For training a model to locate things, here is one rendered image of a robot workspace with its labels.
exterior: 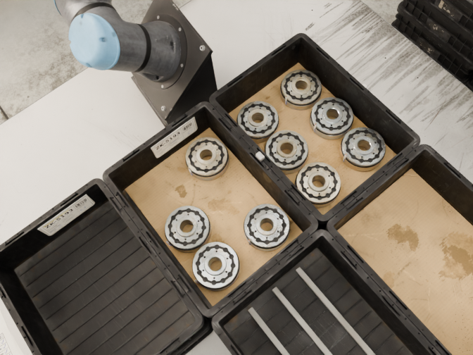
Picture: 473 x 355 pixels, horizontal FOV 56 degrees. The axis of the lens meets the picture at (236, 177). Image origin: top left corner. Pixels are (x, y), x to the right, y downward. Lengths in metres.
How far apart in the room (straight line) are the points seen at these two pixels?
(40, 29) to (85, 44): 1.61
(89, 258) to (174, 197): 0.24
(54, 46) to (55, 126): 1.20
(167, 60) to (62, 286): 0.58
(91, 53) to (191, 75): 0.24
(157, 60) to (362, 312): 0.75
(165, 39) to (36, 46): 1.54
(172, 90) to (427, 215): 0.69
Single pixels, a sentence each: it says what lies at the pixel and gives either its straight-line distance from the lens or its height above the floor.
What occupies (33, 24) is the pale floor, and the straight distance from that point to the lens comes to 2.73.
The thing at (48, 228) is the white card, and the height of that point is 0.89.
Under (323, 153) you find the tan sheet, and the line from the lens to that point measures 1.11.
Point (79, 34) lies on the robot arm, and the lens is 1.10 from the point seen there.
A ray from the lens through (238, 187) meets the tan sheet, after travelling 1.07.
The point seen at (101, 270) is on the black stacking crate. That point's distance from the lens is 1.08.
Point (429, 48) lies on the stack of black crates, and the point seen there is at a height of 0.30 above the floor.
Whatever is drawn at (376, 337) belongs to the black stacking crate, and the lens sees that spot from 1.03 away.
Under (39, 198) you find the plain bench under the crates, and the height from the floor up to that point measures 0.70.
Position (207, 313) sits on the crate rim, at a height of 0.93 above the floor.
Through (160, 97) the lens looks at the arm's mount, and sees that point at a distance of 1.22.
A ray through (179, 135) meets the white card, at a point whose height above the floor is 0.89.
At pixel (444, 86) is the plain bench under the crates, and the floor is 0.70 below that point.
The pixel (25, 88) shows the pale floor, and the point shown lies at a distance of 2.50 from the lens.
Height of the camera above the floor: 1.83
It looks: 68 degrees down
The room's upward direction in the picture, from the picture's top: 9 degrees counter-clockwise
